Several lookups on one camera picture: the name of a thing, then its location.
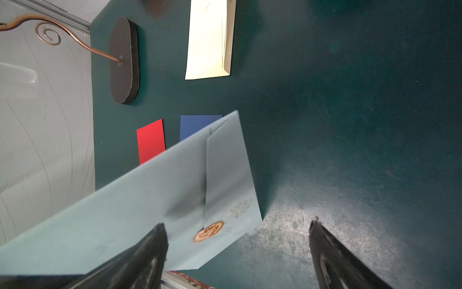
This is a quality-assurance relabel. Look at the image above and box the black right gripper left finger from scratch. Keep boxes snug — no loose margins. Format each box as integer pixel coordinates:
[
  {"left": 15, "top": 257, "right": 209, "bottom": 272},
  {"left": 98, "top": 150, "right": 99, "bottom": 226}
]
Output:
[{"left": 64, "top": 223, "right": 168, "bottom": 289}]

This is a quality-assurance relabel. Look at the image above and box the light teal envelope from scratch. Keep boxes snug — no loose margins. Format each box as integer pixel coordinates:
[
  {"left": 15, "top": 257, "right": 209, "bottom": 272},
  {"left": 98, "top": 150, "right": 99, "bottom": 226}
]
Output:
[{"left": 1, "top": 112, "right": 262, "bottom": 276}]

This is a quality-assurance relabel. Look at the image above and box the copper wine glass stand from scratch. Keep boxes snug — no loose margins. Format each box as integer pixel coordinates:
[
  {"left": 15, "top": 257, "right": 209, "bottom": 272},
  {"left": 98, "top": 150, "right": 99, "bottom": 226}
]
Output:
[{"left": 1, "top": 14, "right": 140, "bottom": 105}]

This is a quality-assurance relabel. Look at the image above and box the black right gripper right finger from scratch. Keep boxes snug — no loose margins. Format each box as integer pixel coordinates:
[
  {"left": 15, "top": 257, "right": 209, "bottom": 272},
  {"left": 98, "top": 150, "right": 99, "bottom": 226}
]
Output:
[{"left": 309, "top": 218, "right": 391, "bottom": 289}]

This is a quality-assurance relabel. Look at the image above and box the blue envelope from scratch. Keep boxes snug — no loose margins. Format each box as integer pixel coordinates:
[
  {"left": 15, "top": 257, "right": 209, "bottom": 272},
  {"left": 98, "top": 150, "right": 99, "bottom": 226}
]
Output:
[{"left": 179, "top": 115, "right": 223, "bottom": 142}]

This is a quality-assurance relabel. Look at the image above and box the red envelope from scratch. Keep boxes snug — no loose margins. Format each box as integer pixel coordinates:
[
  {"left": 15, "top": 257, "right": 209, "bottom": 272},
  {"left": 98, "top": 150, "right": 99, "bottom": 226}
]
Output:
[{"left": 137, "top": 119, "right": 166, "bottom": 165}]

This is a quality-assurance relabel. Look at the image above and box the cream yellow envelope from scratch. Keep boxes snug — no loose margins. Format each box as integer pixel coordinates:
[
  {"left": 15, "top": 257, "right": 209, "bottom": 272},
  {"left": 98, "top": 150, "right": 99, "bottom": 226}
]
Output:
[{"left": 185, "top": 0, "right": 237, "bottom": 80}]

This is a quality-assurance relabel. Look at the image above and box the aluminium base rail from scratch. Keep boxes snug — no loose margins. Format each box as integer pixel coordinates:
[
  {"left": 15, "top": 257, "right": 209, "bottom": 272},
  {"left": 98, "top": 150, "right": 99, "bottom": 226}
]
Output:
[{"left": 160, "top": 271, "right": 215, "bottom": 289}]

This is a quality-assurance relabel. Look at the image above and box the clear wine glass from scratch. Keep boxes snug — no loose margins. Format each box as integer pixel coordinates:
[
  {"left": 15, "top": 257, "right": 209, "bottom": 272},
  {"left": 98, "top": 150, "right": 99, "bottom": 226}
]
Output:
[{"left": 1, "top": 62, "right": 38, "bottom": 100}]

